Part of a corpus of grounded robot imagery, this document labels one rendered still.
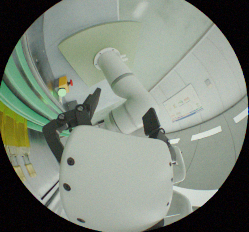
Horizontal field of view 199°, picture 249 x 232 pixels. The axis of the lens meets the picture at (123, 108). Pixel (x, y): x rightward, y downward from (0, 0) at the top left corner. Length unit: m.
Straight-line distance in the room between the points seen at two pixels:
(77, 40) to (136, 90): 0.25
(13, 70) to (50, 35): 0.20
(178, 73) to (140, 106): 3.30
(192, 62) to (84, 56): 3.35
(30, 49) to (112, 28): 0.26
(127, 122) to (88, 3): 0.44
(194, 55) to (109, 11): 3.30
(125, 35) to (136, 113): 0.30
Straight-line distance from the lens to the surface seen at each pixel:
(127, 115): 0.18
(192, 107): 3.47
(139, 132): 0.26
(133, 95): 0.19
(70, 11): 0.36
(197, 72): 3.34
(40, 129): 0.51
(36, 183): 0.54
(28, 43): 0.27
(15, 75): 0.23
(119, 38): 0.33
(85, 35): 0.28
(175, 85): 3.47
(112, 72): 0.23
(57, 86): 0.41
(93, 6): 0.36
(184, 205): 0.21
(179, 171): 0.34
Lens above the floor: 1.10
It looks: 13 degrees down
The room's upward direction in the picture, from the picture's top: 153 degrees clockwise
